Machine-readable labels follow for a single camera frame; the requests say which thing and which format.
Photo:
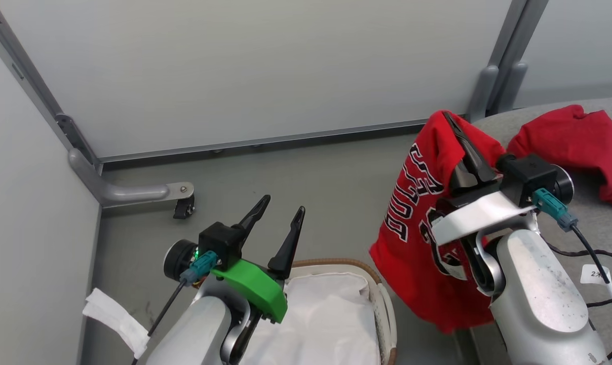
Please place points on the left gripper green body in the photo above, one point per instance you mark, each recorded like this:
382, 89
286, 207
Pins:
258, 289

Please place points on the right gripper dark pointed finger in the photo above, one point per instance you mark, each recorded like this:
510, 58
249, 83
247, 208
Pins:
475, 157
463, 183

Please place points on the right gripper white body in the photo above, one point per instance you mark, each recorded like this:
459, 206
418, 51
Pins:
478, 215

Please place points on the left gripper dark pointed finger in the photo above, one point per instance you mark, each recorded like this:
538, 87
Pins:
253, 218
288, 248

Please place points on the red Bulls basketball jersey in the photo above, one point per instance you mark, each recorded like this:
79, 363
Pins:
417, 213

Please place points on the plain red shirt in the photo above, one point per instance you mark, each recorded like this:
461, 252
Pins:
574, 137

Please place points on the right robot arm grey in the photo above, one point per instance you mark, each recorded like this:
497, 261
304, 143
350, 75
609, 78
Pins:
539, 294

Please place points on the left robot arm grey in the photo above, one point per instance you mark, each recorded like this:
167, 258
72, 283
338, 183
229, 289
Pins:
199, 329

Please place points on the grey fabric sofa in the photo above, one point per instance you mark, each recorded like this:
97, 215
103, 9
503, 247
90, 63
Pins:
600, 228

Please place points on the black caster wheel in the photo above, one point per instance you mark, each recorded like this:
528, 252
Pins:
184, 208

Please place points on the white basket liner cloth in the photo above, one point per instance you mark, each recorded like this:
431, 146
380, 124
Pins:
326, 319

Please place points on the wicker laundry basket white rim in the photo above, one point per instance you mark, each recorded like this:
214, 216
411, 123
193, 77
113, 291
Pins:
384, 314

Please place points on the grey partition foot bar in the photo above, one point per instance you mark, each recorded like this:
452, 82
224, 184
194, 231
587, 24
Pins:
128, 192

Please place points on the white paper tag crumpled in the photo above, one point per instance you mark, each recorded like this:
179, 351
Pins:
116, 319

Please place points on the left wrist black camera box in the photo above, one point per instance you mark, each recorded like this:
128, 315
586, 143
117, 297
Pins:
220, 243

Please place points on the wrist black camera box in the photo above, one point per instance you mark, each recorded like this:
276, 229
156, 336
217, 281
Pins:
526, 177
220, 243

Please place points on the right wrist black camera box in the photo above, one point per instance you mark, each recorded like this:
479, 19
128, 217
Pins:
526, 177

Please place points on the grey partition post rounded foot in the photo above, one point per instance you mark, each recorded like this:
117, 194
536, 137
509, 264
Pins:
483, 91
513, 83

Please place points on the grey partition bottom rail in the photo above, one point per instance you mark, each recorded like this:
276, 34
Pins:
265, 141

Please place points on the grey partition post with hinge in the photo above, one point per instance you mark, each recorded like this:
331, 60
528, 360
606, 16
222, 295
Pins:
25, 71

